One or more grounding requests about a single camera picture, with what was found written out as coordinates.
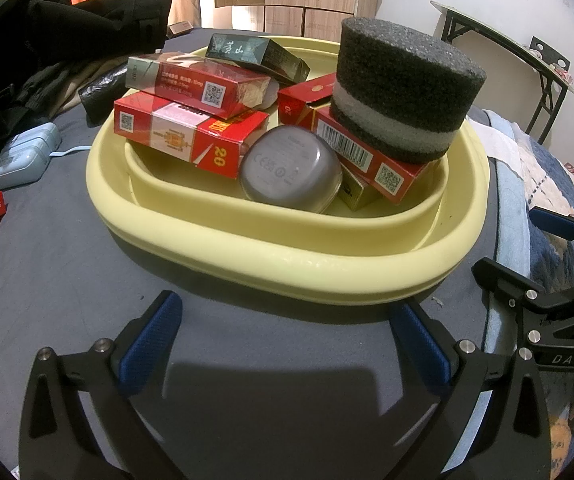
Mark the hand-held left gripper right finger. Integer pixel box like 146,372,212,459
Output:
389,302,550,480

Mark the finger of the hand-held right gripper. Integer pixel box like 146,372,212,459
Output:
529,205,574,261
472,257,574,375

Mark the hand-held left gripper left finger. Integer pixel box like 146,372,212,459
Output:
20,290,184,480

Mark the yellow plastic basin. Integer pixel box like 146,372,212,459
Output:
86,35,490,307

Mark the red barcode cigarette box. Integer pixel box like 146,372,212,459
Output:
312,106,436,206

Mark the dark foam cylinder grey band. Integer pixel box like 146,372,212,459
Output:
329,16,488,165

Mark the red cigarette box gold emblem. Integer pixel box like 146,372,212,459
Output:
114,92,271,179

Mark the grey rounded case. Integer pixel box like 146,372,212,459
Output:
239,125,344,214

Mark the red and silver cigarette box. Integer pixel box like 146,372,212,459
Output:
126,55,274,119

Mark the black cigarette box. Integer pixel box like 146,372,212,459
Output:
205,33,312,86

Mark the blue checkered fleece blanket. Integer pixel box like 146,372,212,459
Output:
467,106,574,466

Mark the black chair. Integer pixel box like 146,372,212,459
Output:
526,35,574,75

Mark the black folding table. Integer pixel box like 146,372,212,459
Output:
429,0,574,147

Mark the light blue device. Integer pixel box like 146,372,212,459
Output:
0,122,62,191

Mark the black plastic bag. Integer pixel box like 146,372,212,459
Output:
78,67,134,127

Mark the beige cloth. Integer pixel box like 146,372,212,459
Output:
30,57,135,116

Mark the black jacket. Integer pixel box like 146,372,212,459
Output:
0,0,174,126

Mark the light blue cable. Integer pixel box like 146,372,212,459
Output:
48,144,93,159

